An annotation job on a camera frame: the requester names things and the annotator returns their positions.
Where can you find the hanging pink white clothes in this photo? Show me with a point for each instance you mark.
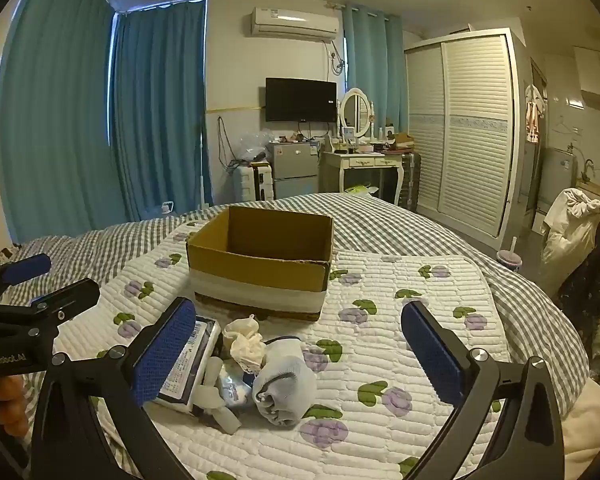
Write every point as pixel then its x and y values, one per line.
pixel 534 115

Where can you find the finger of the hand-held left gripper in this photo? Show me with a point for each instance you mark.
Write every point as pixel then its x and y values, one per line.
pixel 67 300
pixel 27 266

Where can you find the white oval vanity mirror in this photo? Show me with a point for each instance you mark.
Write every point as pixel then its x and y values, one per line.
pixel 355 112

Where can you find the white air conditioner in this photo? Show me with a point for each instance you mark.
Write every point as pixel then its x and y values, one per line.
pixel 292 22

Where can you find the clear plastic bag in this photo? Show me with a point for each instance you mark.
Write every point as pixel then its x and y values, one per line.
pixel 254 146

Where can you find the plastic patterned packet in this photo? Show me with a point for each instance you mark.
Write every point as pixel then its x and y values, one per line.
pixel 230 392

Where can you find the white quilted floral mat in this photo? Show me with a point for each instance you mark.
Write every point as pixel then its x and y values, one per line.
pixel 380 320

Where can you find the black wall television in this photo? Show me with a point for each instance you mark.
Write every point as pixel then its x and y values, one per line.
pixel 301 100

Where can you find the white grey sock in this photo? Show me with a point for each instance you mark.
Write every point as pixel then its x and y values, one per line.
pixel 285 385

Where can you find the narrow teal curtain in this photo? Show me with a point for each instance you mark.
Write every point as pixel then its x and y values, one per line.
pixel 375 70

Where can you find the blue white tissue packet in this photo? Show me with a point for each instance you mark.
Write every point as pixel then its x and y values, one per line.
pixel 195 355

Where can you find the brown cardboard box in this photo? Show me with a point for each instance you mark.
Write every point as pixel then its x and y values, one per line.
pixel 260 275

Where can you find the white dressing table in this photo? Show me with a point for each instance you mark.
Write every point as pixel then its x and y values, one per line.
pixel 360 161

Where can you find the grey mini fridge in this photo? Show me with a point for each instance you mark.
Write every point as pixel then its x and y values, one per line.
pixel 294 170

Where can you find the wide teal curtain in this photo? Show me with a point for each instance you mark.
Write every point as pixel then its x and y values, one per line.
pixel 55 110

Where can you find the white kitchen wall cabinets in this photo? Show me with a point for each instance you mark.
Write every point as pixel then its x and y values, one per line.
pixel 592 72

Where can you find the cream frilly sock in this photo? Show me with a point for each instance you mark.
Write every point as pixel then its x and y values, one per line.
pixel 245 345

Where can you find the white pole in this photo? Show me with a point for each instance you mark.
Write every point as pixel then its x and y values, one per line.
pixel 203 170

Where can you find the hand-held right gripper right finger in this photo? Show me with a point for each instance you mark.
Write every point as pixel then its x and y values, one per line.
pixel 430 355

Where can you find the teal window curtain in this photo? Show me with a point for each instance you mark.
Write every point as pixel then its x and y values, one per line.
pixel 160 110

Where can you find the white louvred wardrobe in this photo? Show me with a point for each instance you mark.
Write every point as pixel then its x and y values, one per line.
pixel 470 130

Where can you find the dark suitcase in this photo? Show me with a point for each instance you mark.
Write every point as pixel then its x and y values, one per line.
pixel 411 180

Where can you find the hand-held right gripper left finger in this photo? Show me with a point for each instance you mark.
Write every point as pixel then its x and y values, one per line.
pixel 165 355

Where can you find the clutter of cosmetics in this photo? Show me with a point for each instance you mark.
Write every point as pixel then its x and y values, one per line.
pixel 375 146

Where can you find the kitchen faucet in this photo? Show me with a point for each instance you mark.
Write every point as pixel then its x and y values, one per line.
pixel 588 167

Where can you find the yellow green bag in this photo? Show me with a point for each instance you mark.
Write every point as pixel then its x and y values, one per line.
pixel 361 190

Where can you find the person's left hand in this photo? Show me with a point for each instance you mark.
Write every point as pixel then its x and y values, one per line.
pixel 7 402

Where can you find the purple cup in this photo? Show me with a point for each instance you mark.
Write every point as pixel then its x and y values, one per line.
pixel 511 260

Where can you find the dark floral garment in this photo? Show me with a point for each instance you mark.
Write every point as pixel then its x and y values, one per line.
pixel 592 285

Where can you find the white suitcase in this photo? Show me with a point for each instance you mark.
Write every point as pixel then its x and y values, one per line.
pixel 252 182

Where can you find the white garment on chair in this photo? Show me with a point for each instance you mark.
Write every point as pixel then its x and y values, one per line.
pixel 570 240

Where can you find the cream pillow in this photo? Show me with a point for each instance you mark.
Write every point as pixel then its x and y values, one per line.
pixel 592 425

